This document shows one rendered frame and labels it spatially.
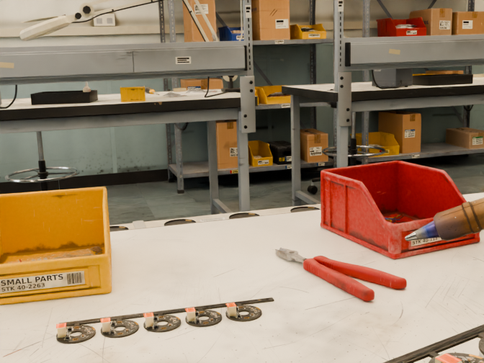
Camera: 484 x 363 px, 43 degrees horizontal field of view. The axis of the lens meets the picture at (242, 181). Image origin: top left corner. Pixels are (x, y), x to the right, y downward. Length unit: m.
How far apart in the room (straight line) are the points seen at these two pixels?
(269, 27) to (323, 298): 3.97
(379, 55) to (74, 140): 2.55
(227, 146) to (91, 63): 2.04
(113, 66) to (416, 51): 1.32
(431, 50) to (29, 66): 1.70
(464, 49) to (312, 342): 2.66
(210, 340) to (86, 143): 4.24
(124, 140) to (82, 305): 4.17
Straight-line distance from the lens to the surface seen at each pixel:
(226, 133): 4.30
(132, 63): 2.45
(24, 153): 4.62
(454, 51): 2.97
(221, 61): 2.52
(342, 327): 0.41
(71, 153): 4.61
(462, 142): 5.23
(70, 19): 2.84
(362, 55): 2.73
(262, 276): 0.50
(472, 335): 0.27
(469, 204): 0.17
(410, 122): 4.88
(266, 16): 4.38
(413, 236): 0.17
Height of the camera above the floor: 0.93
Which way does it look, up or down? 12 degrees down
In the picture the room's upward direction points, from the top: 2 degrees counter-clockwise
